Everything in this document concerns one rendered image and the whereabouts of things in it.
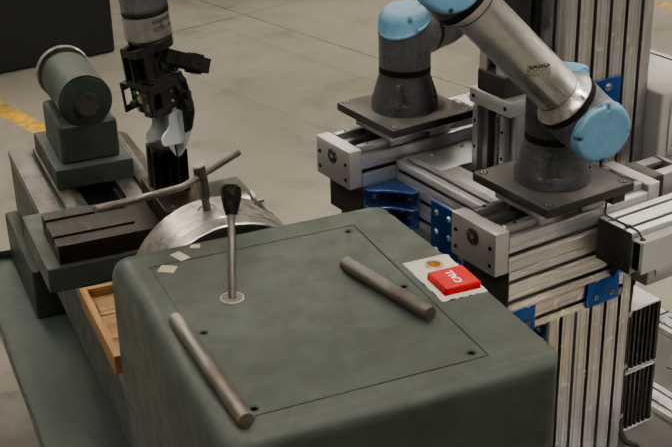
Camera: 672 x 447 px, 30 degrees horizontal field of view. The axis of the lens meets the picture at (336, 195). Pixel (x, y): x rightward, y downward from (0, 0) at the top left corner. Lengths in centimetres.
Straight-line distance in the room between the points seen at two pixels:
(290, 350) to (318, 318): 9
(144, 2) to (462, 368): 75
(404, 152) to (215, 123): 330
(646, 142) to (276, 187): 272
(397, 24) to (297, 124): 328
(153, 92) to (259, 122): 403
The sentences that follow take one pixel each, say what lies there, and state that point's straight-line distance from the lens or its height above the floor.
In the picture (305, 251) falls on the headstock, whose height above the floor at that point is 125.
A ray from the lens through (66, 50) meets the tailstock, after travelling 344.
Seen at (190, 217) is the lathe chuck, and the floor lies 123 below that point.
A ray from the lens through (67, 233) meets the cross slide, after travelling 278.
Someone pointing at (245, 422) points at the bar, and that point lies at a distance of 157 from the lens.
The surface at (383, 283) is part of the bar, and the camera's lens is 184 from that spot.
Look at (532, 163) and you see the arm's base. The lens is 242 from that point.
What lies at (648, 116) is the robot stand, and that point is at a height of 117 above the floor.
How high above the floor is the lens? 215
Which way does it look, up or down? 24 degrees down
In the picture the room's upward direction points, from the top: 1 degrees counter-clockwise
